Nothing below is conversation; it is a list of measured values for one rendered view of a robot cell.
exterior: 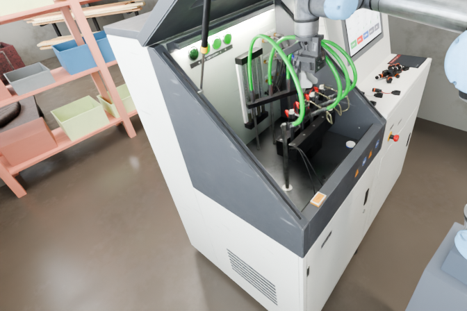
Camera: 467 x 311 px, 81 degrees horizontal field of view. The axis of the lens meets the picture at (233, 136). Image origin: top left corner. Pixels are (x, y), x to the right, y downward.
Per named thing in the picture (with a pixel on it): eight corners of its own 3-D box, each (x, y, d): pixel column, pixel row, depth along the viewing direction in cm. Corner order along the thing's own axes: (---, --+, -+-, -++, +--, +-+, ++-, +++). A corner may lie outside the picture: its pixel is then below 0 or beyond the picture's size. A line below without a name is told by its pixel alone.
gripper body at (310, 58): (313, 76, 89) (315, 39, 82) (291, 72, 94) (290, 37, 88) (325, 67, 93) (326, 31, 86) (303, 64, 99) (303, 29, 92)
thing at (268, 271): (303, 346, 137) (302, 260, 92) (222, 275, 173) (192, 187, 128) (361, 245, 175) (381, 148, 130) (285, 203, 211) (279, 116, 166)
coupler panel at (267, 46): (269, 93, 137) (263, 29, 119) (263, 91, 139) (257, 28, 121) (283, 82, 144) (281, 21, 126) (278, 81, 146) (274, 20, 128)
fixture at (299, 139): (297, 174, 119) (296, 146, 110) (277, 166, 125) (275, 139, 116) (333, 135, 138) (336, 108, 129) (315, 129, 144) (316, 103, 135)
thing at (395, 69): (395, 86, 138) (397, 76, 135) (372, 82, 144) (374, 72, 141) (409, 69, 150) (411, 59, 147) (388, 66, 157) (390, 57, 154)
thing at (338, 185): (308, 250, 94) (309, 221, 85) (297, 244, 97) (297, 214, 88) (378, 153, 128) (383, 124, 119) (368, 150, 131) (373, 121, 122)
